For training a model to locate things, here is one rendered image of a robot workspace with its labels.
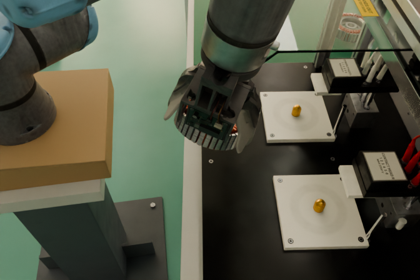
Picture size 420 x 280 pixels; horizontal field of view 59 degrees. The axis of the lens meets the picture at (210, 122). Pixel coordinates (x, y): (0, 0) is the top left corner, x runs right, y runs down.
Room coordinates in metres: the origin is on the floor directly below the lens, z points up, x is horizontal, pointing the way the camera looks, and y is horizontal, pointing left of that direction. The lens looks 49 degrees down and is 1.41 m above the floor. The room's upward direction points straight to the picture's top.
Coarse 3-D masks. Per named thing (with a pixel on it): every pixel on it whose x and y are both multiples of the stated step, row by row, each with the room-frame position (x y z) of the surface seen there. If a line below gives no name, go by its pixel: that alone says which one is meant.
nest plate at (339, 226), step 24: (288, 192) 0.37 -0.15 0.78; (312, 192) 0.37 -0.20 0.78; (336, 192) 0.37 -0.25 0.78; (288, 216) 0.32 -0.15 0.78; (312, 216) 0.32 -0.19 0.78; (336, 216) 0.32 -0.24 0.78; (288, 240) 0.27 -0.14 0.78; (312, 240) 0.27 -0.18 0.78; (336, 240) 0.27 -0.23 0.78; (360, 240) 0.27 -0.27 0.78
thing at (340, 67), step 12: (336, 60) 0.60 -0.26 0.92; (348, 60) 0.60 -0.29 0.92; (324, 72) 0.59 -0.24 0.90; (336, 72) 0.56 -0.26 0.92; (348, 72) 0.56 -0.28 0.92; (360, 72) 0.56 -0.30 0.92; (324, 84) 0.57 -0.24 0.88; (336, 84) 0.55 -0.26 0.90; (348, 84) 0.55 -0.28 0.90; (360, 84) 0.55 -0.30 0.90; (372, 84) 0.55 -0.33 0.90; (384, 84) 0.55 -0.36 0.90; (396, 84) 0.55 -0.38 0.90; (372, 96) 0.55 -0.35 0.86
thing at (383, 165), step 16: (352, 160) 0.37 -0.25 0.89; (368, 160) 0.35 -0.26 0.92; (384, 160) 0.35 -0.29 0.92; (400, 160) 0.35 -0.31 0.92; (352, 176) 0.34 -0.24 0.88; (368, 176) 0.32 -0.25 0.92; (384, 176) 0.32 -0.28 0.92; (400, 176) 0.32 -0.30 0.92; (352, 192) 0.31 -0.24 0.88; (368, 192) 0.30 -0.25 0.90; (384, 192) 0.30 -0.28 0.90; (400, 192) 0.30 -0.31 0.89; (416, 192) 0.30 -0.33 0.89
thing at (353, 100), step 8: (352, 96) 0.59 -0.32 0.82; (360, 96) 0.59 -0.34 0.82; (368, 96) 0.59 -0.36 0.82; (352, 104) 0.57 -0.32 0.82; (360, 104) 0.57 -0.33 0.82; (344, 112) 0.59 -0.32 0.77; (352, 112) 0.56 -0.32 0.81; (360, 112) 0.54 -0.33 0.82; (368, 112) 0.54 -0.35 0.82; (376, 112) 0.54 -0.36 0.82; (352, 120) 0.55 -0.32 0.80; (360, 120) 0.54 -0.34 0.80; (368, 120) 0.54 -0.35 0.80
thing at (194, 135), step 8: (176, 112) 0.39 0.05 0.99; (184, 112) 0.37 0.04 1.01; (176, 120) 0.37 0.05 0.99; (184, 120) 0.36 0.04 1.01; (184, 128) 0.35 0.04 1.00; (192, 128) 0.35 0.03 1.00; (192, 136) 0.34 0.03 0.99; (200, 136) 0.34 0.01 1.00; (208, 136) 0.34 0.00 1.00; (232, 136) 0.34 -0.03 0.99; (200, 144) 0.33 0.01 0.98; (208, 144) 0.34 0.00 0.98; (216, 144) 0.33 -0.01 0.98; (224, 144) 0.34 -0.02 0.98; (232, 144) 0.34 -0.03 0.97
